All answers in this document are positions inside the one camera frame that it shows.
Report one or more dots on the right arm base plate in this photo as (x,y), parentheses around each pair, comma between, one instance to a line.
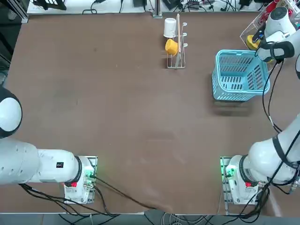
(223,168)

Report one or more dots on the yellow cup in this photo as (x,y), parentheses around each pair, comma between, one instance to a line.
(171,47)

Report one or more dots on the aluminium frame post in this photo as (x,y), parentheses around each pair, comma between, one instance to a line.
(157,9)

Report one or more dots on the clear acrylic rack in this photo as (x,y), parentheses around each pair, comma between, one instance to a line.
(248,25)

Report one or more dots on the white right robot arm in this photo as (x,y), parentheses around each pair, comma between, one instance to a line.
(264,161)

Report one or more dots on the black adapter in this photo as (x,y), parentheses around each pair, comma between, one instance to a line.
(172,4)
(140,2)

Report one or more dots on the aluminium side rail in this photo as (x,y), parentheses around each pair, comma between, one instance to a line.
(16,10)

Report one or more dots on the yellow fruit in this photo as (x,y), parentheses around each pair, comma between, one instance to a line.
(253,47)
(249,38)

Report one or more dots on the black power strip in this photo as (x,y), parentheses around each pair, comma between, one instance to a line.
(193,2)

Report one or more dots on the blue plastic basket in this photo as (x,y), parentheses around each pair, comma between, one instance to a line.
(214,86)

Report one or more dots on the white cracker box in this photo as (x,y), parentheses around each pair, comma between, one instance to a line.
(284,2)

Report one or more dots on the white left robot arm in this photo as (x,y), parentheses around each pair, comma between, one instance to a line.
(47,166)

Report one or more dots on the teal snack packet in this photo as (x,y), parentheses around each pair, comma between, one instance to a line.
(297,24)

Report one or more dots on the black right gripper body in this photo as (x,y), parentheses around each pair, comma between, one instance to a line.
(257,37)

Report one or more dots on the white cup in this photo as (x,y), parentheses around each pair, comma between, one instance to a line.
(170,27)

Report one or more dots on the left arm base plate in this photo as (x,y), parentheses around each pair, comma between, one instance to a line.
(93,161)

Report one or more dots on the black stand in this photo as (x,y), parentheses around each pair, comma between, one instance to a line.
(49,4)

